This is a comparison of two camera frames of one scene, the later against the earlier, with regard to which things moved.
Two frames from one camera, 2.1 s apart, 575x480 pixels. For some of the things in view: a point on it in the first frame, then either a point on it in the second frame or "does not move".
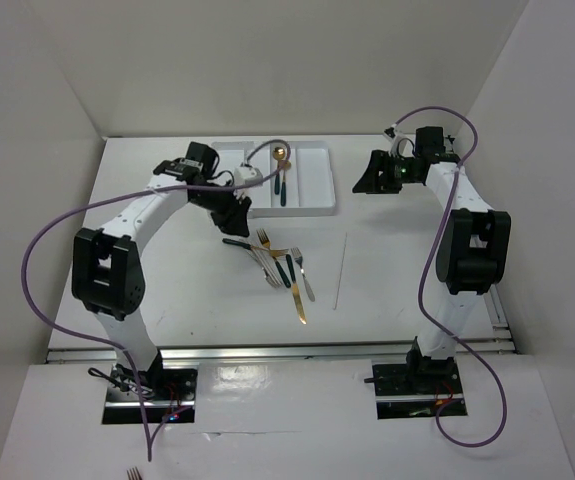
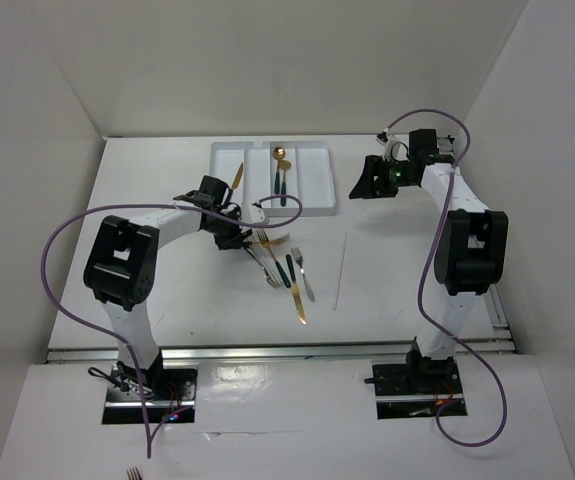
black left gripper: (232, 220) → (234, 240)
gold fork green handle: (265, 241) does not move
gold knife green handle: (295, 290) does not move
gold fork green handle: (270, 251) → (275, 241)
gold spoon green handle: (283, 196) does not move
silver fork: (268, 273) does not move
